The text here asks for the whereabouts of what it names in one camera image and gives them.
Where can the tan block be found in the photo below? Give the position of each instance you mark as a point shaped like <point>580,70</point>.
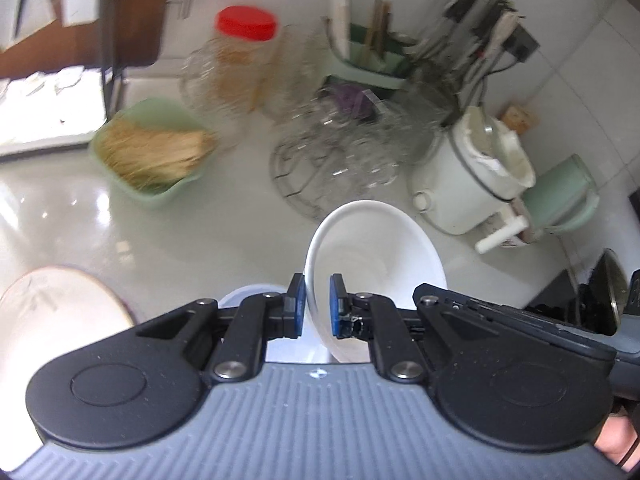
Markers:
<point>520,117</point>

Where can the white electric cooker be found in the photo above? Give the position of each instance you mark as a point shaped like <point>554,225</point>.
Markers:
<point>460,180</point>

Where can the dried noodles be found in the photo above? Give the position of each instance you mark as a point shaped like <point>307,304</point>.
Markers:
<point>150,152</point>

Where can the dark pot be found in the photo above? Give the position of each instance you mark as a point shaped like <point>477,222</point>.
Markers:
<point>602,290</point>

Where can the black dish rack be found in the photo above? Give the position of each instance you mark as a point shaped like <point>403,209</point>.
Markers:
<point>112,35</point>

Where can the white drip tray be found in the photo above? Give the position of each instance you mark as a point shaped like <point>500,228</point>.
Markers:
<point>60,120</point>

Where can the large leaf print bowl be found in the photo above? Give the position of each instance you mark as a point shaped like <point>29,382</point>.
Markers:
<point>55,320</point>

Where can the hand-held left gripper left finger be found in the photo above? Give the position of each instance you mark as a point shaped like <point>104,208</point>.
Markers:
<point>298,310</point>

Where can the clear drinking glass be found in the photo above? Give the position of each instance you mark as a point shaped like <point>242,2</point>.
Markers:
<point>68,77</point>
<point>35,84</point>

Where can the plain white bowl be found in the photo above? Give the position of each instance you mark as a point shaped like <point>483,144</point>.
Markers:
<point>380,250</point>

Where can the brown wooden cutting board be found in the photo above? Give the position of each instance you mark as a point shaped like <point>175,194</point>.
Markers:
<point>135,20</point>

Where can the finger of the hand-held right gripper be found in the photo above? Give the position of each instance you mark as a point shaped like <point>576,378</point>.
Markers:
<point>475,312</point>

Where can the person's right hand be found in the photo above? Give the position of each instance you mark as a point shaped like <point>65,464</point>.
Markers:
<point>615,440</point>

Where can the hanging kitchen utensils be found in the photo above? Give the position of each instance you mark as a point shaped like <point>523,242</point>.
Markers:
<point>475,35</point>

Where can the green chopstick holder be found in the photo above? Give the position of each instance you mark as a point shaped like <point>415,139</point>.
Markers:
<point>370,67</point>

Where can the green plastic basket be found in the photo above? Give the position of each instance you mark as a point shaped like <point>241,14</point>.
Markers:
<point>145,110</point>

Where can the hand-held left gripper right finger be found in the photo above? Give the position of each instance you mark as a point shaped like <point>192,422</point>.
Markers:
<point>336,310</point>

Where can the red lid glass jar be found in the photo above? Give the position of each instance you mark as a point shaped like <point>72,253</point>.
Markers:
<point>240,60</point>

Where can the mint green container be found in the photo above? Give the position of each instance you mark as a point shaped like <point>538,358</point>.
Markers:
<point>560,195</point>

